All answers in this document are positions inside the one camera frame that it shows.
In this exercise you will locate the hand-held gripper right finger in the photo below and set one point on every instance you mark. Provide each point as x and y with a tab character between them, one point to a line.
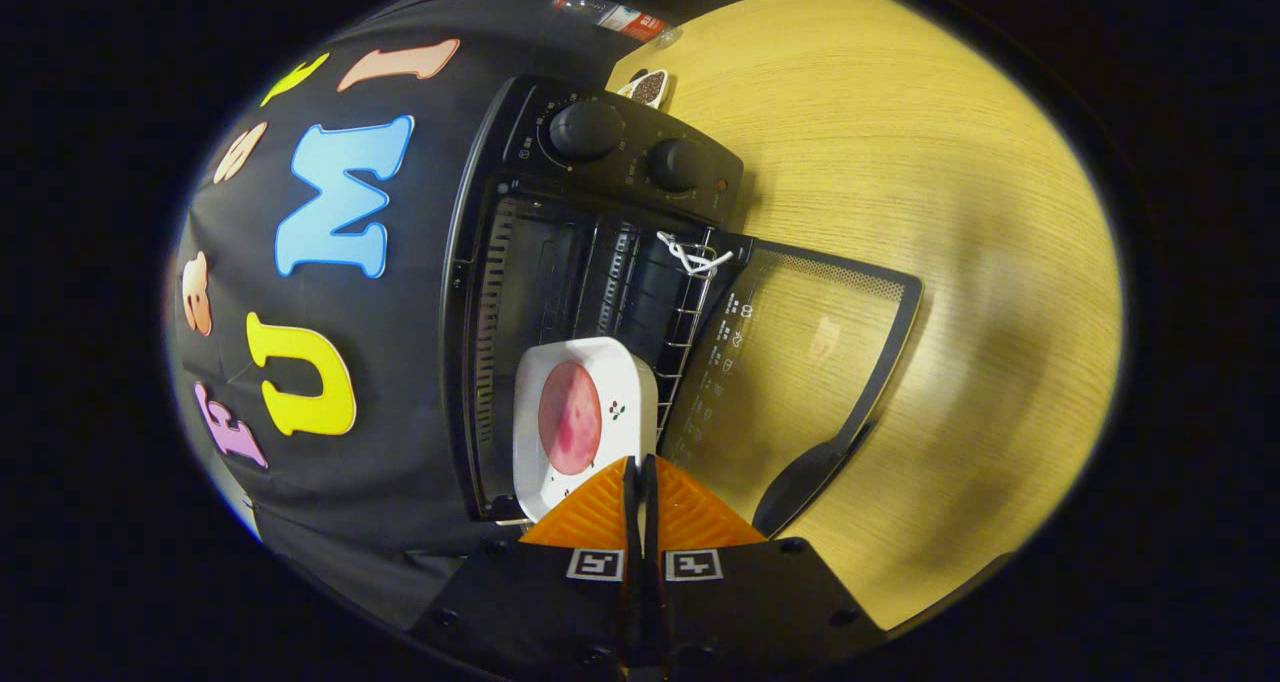
720	602

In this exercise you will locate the red label water bottle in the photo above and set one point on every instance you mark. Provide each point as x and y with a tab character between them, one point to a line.
620	19

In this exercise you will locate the black toaster oven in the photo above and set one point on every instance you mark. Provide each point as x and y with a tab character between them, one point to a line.
520	132

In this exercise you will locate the toaster oven glass door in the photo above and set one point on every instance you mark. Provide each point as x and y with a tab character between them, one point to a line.
810	477

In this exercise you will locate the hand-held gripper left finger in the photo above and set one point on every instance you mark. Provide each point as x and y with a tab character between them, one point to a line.
560	602

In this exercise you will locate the small dish of beans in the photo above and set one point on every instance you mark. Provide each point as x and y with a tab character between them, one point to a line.
648	87

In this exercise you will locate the pink ham slice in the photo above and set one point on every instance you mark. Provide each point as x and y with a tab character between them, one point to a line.
570	419

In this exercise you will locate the black oven knob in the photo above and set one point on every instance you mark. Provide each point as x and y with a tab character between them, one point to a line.
677	164
585	129

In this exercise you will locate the white square plate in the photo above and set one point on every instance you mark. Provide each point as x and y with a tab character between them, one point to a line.
625	372

